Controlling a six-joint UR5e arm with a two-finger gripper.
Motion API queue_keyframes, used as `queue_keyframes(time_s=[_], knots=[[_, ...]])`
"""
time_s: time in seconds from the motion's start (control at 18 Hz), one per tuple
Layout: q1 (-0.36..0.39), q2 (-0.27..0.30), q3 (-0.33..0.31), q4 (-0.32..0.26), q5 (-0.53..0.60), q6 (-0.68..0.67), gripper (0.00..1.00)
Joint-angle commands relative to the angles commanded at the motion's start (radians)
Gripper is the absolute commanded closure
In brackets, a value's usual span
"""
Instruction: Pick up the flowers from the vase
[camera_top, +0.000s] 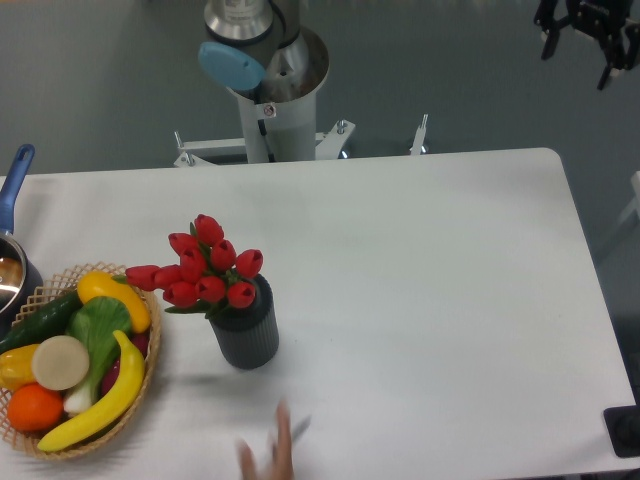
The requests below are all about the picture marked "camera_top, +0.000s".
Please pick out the red tulip bouquet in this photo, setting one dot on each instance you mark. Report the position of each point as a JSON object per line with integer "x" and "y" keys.
{"x": 209, "y": 277}

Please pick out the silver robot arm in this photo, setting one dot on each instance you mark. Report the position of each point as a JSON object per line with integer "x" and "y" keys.
{"x": 259, "y": 49}

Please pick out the dark grey ribbed vase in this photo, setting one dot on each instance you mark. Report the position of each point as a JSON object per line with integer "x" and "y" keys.
{"x": 249, "y": 338}

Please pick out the dark green cucumber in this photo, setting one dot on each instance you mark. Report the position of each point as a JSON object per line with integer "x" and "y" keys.
{"x": 48, "y": 321}

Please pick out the green bok choy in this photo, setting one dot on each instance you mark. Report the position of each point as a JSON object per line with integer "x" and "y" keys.
{"x": 93, "y": 326}

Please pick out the blurred human hand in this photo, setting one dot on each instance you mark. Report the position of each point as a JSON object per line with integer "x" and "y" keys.
{"x": 281, "y": 464}

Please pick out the dark red vegetable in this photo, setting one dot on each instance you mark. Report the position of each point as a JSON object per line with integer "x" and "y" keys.
{"x": 141, "y": 342}

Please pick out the orange fruit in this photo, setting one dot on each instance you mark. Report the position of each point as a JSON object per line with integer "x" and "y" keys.
{"x": 33, "y": 408}

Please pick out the black device at table edge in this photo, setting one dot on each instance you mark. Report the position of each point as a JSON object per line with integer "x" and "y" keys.
{"x": 623, "y": 429}

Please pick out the woven wicker basket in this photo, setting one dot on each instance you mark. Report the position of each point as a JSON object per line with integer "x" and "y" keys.
{"x": 58, "y": 285}

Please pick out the yellow bell pepper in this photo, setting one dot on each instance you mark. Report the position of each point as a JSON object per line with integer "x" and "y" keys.
{"x": 16, "y": 370}

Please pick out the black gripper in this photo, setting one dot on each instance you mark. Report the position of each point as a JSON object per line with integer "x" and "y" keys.
{"x": 607, "y": 22}

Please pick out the beige round disc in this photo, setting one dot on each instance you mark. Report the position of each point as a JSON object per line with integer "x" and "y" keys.
{"x": 60, "y": 363}

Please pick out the white furniture part at right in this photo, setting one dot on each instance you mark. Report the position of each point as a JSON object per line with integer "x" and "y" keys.
{"x": 626, "y": 222}

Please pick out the yellow banana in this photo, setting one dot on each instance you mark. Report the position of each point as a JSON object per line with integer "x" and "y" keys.
{"x": 106, "y": 410}

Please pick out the blue handled saucepan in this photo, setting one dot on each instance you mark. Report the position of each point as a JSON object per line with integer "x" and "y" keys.
{"x": 19, "y": 277}

